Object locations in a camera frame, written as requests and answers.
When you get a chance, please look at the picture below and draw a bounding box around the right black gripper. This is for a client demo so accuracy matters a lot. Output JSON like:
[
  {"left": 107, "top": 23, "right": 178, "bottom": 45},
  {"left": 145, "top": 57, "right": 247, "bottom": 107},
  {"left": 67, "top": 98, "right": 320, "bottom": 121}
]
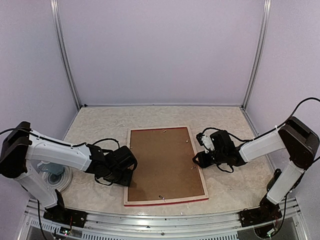
[{"left": 192, "top": 150, "right": 226, "bottom": 169}]

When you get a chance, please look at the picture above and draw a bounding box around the brown backing board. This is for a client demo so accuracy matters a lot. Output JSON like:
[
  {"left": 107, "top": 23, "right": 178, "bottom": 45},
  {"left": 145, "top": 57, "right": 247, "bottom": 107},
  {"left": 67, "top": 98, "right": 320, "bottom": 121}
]
[{"left": 126, "top": 127, "right": 206, "bottom": 202}]

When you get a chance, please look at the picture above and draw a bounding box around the wooden red photo frame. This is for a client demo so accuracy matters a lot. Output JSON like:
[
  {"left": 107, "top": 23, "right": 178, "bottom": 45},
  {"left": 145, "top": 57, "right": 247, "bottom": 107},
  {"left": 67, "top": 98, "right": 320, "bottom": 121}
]
[{"left": 123, "top": 125, "right": 210, "bottom": 208}]

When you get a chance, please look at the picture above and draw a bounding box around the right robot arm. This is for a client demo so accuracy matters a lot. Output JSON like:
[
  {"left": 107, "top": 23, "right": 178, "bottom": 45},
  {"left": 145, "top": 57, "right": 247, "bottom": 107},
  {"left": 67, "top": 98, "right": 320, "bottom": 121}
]
[{"left": 192, "top": 116, "right": 320, "bottom": 227}]

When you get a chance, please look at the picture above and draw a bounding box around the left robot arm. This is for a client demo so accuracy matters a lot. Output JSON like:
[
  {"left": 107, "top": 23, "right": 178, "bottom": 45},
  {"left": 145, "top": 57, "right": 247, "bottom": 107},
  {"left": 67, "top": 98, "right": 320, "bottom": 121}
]
[{"left": 0, "top": 121, "right": 138, "bottom": 228}]

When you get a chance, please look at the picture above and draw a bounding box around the white round plate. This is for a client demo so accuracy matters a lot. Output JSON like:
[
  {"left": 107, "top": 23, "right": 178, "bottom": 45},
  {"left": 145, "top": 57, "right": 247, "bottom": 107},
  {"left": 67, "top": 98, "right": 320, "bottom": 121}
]
[{"left": 39, "top": 165, "right": 73, "bottom": 193}]

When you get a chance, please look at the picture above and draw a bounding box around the light blue cup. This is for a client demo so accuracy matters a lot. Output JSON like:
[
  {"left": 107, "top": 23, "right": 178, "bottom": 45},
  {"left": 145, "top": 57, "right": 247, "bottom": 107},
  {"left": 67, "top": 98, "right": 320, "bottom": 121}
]
[{"left": 37, "top": 162, "right": 64, "bottom": 176}]

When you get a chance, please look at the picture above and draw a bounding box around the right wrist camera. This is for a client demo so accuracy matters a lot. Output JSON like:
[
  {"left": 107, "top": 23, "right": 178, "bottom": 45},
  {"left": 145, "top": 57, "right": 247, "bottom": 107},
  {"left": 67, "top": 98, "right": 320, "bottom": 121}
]
[{"left": 196, "top": 132, "right": 215, "bottom": 153}]

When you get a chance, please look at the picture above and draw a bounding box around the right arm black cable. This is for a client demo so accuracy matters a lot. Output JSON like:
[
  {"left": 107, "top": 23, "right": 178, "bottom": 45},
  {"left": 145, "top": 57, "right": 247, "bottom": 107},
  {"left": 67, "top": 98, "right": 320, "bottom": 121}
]
[{"left": 201, "top": 97, "right": 320, "bottom": 151}]

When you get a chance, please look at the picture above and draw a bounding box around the aluminium front rail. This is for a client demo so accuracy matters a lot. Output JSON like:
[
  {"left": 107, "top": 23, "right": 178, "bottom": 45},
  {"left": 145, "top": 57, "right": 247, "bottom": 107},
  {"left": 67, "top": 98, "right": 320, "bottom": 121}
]
[{"left": 23, "top": 198, "right": 305, "bottom": 240}]

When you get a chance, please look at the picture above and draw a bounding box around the right aluminium post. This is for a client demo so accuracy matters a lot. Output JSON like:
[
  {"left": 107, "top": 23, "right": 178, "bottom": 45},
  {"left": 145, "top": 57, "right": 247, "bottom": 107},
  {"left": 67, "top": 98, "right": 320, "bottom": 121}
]
[{"left": 241, "top": 0, "right": 272, "bottom": 111}]

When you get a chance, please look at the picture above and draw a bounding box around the aluminium post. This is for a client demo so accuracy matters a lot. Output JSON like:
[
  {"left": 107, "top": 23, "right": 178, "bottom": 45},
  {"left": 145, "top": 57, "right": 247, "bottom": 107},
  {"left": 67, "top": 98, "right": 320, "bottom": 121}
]
[
  {"left": 241, "top": 0, "right": 272, "bottom": 111},
  {"left": 50, "top": 0, "right": 82, "bottom": 111}
]

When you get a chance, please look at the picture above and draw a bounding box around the left aluminium post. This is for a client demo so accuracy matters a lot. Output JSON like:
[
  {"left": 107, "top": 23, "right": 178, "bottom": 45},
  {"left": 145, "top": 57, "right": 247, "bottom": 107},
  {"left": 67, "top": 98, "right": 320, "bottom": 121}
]
[{"left": 50, "top": 0, "right": 82, "bottom": 111}]

